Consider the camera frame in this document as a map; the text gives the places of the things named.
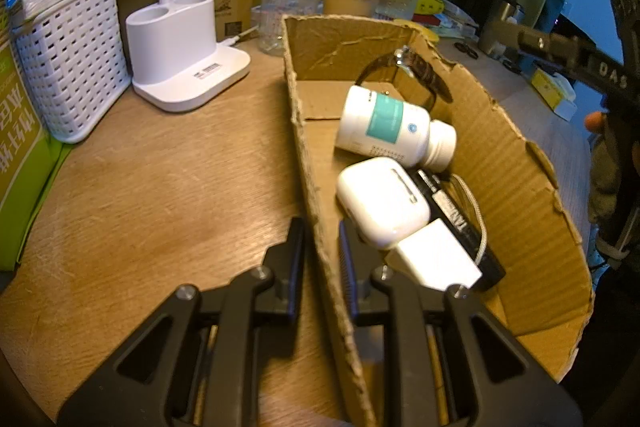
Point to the white woven plastic basket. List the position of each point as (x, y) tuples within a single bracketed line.
[(70, 57)]

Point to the steel tumbler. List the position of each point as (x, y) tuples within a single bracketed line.
[(495, 32)]

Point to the yellow tissue box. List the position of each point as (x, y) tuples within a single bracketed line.
[(550, 89)]

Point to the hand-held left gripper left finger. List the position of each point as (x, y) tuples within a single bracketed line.
[(296, 257)]

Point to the stack of colourful books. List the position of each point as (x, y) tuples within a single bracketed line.
[(440, 17)]

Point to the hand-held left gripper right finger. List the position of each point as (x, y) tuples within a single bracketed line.
[(345, 257)]

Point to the white earbuds case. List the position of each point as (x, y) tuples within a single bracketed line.
[(380, 202)]

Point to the white desk lamp base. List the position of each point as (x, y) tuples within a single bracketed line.
[(170, 32)]

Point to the white charger adapter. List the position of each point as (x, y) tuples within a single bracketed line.
[(435, 257)]

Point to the black scissors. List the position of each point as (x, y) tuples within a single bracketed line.
[(465, 50)]

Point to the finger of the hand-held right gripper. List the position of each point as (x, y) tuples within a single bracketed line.
[(550, 47)]

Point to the green printed package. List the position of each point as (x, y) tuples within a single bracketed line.
[(20, 157)]

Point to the brown cardboard box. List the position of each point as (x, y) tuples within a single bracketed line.
[(525, 207)]

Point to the white pill bottle teal label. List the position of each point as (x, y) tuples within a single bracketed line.
[(380, 122)]

